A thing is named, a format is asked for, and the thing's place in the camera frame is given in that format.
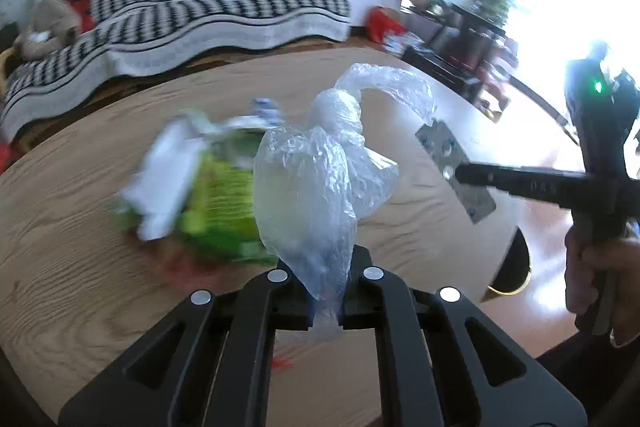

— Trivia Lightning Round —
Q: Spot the black plant stand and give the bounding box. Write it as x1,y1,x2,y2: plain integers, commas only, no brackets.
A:
401,0,518,112

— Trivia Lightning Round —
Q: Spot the red bag on floor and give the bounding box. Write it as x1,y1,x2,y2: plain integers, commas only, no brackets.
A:
364,5,407,44

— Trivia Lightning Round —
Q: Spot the silver blister pill pack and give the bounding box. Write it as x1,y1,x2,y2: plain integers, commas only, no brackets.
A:
416,120,497,225

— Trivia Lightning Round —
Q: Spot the red pink wrapper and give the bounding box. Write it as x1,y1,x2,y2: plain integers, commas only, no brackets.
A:
156,247,236,283

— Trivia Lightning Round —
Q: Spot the beige plush toy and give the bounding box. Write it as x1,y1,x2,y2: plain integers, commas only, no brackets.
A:
14,0,81,62

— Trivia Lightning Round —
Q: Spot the torn green cardboard box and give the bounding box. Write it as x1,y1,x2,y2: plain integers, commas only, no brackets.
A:
112,110,279,265

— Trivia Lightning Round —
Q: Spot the black white striped sofa blanket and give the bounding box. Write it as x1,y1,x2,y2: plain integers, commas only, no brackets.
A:
1,0,350,141

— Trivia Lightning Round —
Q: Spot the right hand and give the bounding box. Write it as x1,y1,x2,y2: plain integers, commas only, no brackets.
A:
564,227,639,348

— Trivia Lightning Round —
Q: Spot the red pillow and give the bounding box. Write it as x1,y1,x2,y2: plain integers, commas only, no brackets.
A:
66,0,96,32

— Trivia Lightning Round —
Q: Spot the clear plastic bag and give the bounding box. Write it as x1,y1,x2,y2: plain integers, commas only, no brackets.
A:
253,63,436,339

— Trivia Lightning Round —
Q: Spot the blue white wrapper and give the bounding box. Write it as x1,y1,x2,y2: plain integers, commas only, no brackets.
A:
252,98,283,126

